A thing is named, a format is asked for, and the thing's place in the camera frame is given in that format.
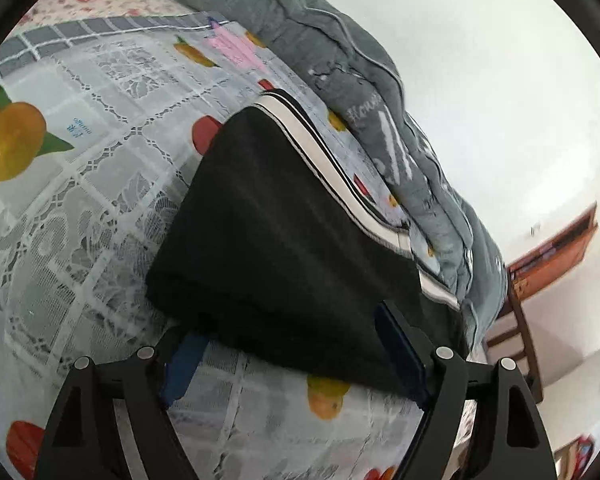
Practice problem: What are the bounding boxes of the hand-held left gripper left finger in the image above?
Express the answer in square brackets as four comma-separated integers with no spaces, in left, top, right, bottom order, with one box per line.
[32,330,211,480]

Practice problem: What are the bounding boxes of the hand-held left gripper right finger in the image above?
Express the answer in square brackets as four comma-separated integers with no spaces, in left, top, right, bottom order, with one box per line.
[374,300,556,480]

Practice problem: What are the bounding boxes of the fruit-print plastic cover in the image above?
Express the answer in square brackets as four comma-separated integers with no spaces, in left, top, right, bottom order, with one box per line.
[0,10,477,480]

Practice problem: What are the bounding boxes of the black pants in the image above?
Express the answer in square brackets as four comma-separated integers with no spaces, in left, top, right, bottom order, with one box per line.
[145,89,473,403]

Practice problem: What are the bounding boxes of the floral bedsheet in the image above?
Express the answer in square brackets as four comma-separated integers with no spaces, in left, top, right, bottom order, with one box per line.
[17,0,197,29]

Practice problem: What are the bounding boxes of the red and blue item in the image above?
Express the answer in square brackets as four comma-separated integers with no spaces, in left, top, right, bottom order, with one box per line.
[555,432,599,477]

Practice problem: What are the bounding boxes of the grey flower-print quilt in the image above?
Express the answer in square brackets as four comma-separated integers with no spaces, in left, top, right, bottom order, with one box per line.
[147,0,509,352]

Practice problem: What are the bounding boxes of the wooden chair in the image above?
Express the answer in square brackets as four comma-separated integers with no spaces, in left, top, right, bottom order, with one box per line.
[485,284,544,404]

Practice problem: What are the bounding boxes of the wooden door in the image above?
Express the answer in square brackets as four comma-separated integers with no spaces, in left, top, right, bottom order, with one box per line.
[507,204,599,302]

